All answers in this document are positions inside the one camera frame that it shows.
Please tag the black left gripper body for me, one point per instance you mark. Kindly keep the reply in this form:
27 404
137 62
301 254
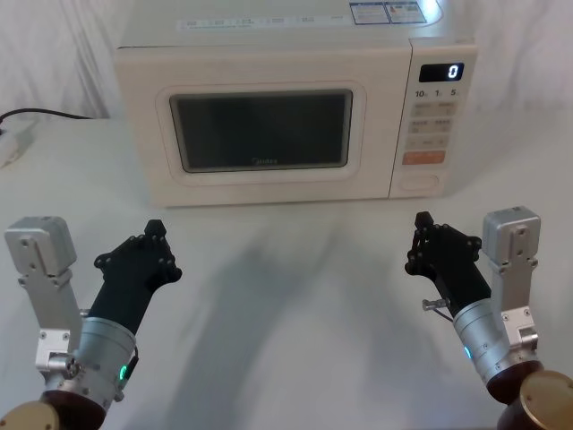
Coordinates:
123 291

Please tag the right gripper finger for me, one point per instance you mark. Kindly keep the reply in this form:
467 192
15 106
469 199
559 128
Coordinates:
452 239
417 251

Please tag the white table cloth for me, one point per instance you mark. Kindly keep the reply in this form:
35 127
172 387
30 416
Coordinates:
286 322

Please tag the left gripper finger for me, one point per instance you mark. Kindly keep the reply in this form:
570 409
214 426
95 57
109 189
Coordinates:
168 260
130 246

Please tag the cream microwave oven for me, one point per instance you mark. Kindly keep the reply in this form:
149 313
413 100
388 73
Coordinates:
268 58

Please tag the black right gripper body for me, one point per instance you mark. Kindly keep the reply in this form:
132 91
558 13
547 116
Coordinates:
461 282

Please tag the oven control panel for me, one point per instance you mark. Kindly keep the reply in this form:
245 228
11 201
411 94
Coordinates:
432 121

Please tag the white power strip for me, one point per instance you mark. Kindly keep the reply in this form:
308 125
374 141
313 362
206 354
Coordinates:
15 141

